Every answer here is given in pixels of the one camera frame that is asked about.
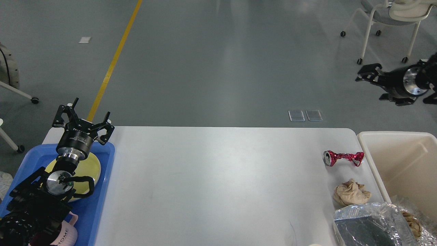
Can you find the blue plastic tray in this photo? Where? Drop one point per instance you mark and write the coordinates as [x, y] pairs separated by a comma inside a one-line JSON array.
[[88, 209]]

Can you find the pink mug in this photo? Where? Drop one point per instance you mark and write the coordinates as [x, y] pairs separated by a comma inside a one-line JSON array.
[[65, 235]]

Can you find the beige plastic bin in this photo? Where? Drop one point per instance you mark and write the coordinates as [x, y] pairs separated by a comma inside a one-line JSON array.
[[404, 164]]

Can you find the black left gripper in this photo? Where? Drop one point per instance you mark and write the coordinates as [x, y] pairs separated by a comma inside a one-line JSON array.
[[79, 135]]

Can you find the yellow plastic plate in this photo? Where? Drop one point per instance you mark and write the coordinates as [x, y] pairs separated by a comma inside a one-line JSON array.
[[89, 167]]

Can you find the brown paper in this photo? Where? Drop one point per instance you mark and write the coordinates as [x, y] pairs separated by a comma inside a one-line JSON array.
[[351, 193], [413, 224]]

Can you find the aluminium foil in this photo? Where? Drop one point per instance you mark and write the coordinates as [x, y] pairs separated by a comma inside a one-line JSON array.
[[429, 234]]

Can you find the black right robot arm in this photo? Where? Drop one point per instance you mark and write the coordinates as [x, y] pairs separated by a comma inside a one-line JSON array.
[[430, 73]]

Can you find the left background chair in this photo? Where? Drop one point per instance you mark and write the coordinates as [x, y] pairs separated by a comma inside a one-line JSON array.
[[10, 80]]

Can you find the left floor outlet plate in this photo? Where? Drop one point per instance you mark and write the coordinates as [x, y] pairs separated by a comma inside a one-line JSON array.
[[296, 116]]

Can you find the crushed red can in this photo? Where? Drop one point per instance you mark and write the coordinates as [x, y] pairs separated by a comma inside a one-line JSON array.
[[330, 158]]

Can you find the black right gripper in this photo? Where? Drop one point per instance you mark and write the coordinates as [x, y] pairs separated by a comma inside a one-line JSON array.
[[403, 85]]

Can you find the right floor outlet plate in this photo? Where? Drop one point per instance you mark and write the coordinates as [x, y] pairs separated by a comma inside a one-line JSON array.
[[314, 115]]

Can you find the clear plastic wrap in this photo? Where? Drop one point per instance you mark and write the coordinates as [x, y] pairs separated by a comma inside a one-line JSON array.
[[372, 224]]

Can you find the floor outlet plate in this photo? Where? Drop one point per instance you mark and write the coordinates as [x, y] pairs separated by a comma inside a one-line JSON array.
[[314, 115], [296, 116]]

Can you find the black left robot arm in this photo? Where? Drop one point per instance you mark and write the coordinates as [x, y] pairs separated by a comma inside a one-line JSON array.
[[40, 202]]

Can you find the white office chair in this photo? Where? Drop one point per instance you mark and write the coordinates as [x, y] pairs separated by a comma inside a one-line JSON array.
[[391, 13]]

